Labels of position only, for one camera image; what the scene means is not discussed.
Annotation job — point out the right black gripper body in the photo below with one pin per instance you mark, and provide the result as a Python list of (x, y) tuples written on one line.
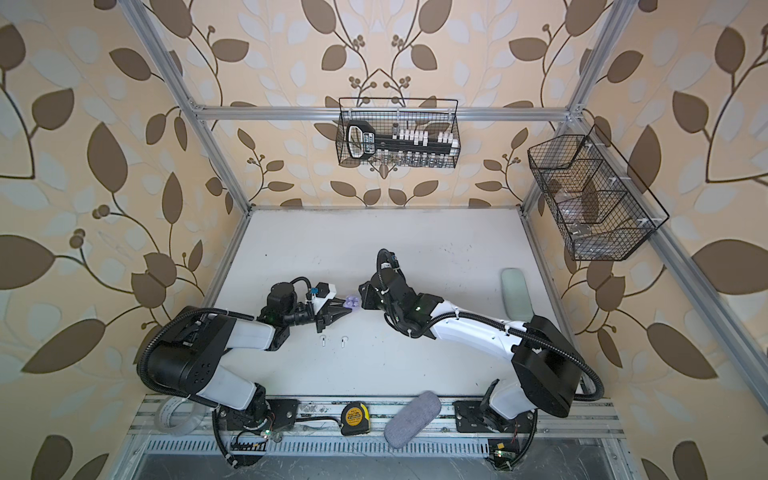
[(392, 312)]

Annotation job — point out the green glasses case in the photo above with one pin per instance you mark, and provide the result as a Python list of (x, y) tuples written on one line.
[(515, 295)]

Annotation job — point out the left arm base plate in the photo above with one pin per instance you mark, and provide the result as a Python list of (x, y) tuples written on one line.
[(278, 413)]

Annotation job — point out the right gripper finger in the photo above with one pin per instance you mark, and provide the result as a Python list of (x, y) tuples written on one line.
[(368, 303), (364, 289)]

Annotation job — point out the yellow black tape measure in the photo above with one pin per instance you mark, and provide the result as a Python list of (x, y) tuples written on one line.
[(355, 419)]

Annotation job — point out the purple earbud charging case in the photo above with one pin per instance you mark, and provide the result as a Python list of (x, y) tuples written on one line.
[(352, 302)]

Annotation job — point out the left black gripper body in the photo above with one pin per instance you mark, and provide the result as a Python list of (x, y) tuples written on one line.
[(303, 314)]

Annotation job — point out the back black wire basket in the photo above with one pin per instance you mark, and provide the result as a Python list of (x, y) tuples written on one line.
[(432, 113)]

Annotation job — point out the right black wire basket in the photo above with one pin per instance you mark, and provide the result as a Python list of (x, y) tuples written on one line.
[(596, 200)]

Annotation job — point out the grey fabric glasses case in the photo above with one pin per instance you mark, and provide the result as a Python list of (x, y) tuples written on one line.
[(413, 418)]

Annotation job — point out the black socket holder rail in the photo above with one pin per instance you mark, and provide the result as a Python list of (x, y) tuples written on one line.
[(364, 142)]

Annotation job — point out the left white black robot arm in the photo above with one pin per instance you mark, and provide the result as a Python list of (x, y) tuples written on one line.
[(183, 358)]

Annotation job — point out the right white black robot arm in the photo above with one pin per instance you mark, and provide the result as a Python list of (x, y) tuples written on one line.
[(550, 374)]

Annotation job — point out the black wire basket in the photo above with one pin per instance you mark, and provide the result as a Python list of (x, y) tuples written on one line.
[(432, 113), (596, 200)]

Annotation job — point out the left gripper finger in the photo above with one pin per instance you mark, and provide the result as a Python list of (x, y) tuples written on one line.
[(327, 316), (336, 302)]

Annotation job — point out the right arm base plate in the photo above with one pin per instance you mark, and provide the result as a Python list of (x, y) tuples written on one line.
[(472, 417)]

